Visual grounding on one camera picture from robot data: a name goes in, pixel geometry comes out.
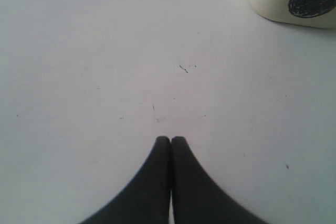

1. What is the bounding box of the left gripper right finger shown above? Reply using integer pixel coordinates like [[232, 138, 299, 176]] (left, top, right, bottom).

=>
[[171, 136, 265, 223]]

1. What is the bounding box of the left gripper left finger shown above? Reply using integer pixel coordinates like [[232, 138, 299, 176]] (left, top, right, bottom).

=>
[[83, 136, 171, 224]]

